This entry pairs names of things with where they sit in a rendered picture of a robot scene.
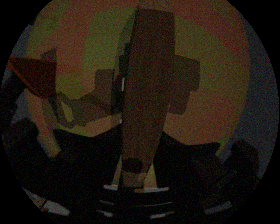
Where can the brown wooden plank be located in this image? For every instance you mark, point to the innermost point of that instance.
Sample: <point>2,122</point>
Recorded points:
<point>147,87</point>

